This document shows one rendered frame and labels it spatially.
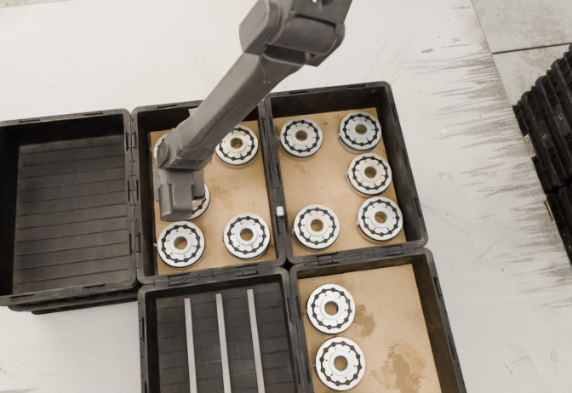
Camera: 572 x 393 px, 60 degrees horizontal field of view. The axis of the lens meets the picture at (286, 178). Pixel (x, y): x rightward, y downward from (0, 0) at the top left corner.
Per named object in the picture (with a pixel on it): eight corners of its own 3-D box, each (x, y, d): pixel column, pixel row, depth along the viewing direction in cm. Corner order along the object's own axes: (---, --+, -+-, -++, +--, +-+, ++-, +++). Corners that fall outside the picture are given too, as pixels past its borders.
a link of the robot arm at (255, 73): (340, 5, 60) (264, -18, 54) (350, 44, 58) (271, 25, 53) (204, 146, 94) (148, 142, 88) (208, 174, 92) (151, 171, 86)
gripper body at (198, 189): (206, 196, 102) (201, 185, 95) (157, 203, 101) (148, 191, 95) (203, 168, 104) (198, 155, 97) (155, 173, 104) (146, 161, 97)
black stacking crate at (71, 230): (17, 145, 119) (-7, 123, 109) (141, 131, 122) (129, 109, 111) (8, 311, 106) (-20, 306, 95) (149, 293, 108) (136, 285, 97)
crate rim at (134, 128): (133, 111, 113) (129, 106, 111) (262, 98, 115) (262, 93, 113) (140, 287, 99) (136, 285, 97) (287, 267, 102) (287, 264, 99)
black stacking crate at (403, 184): (264, 117, 124) (263, 94, 114) (378, 105, 127) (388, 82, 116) (286, 274, 111) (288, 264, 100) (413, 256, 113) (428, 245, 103)
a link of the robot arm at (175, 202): (212, 141, 90) (165, 137, 85) (220, 201, 86) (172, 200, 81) (188, 167, 99) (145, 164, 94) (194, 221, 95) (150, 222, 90)
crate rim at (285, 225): (262, 98, 115) (262, 93, 113) (386, 85, 118) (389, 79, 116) (287, 267, 102) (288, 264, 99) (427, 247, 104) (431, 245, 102)
